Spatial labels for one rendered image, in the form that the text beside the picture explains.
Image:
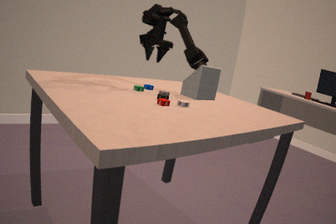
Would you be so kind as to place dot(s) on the blue block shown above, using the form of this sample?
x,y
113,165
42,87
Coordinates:
x,y
148,86

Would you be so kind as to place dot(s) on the red block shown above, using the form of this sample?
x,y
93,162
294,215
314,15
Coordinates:
x,y
163,102

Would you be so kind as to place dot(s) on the green block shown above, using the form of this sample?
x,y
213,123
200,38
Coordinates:
x,y
138,88

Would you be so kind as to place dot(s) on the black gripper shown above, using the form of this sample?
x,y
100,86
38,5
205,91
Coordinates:
x,y
162,49

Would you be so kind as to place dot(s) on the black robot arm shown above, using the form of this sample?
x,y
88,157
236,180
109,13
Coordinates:
x,y
158,16

